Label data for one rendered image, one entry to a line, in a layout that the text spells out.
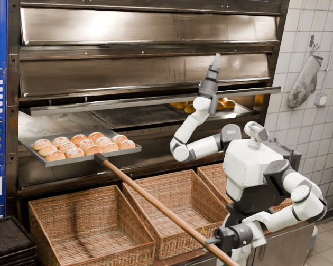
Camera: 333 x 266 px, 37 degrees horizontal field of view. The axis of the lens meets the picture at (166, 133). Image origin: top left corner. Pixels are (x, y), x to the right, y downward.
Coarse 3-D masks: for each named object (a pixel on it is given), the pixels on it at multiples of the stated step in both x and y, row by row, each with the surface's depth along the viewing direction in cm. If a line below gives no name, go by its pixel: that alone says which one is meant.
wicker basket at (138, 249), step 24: (120, 192) 296; (48, 216) 277; (72, 216) 286; (120, 216) 299; (48, 240) 251; (72, 240) 286; (96, 240) 289; (120, 240) 292; (144, 240) 278; (48, 264) 254; (72, 264) 242; (96, 264) 267; (120, 264) 261; (144, 264) 272
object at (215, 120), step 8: (248, 112) 361; (256, 112) 363; (184, 120) 327; (208, 120) 333; (216, 120) 337; (224, 120) 342; (232, 120) 346; (240, 120) 352; (120, 128) 298; (128, 128) 300; (136, 128) 302; (144, 128) 303; (152, 128) 306; (160, 128) 310; (168, 128) 314; (176, 128) 318; (128, 136) 298
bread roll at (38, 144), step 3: (36, 141) 252; (39, 141) 252; (42, 141) 252; (45, 141) 253; (48, 141) 254; (33, 144) 252; (36, 144) 251; (39, 144) 251; (42, 144) 252; (45, 144) 252; (48, 144) 254; (51, 144) 256; (33, 147) 251; (36, 147) 251; (39, 147) 251; (36, 150) 252
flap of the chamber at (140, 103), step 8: (224, 88) 337; (232, 88) 338; (240, 88) 339; (128, 96) 292; (136, 96) 293; (144, 96) 294; (152, 96) 295; (224, 96) 312; (232, 96) 316; (24, 104) 256; (32, 104) 256; (40, 104) 257; (104, 104) 262; (112, 104) 265; (120, 104) 268; (128, 104) 271; (136, 104) 274; (144, 104) 277; (152, 104) 281; (24, 112) 246; (32, 112) 239; (40, 112) 241; (48, 112) 244; (56, 112) 246; (64, 112) 249
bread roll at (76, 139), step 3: (75, 135) 265; (78, 135) 265; (81, 135) 266; (84, 135) 267; (72, 138) 264; (75, 138) 263; (78, 138) 264; (81, 138) 264; (84, 138) 266; (87, 138) 268; (72, 141) 263; (75, 141) 263; (78, 141) 263; (75, 144) 263
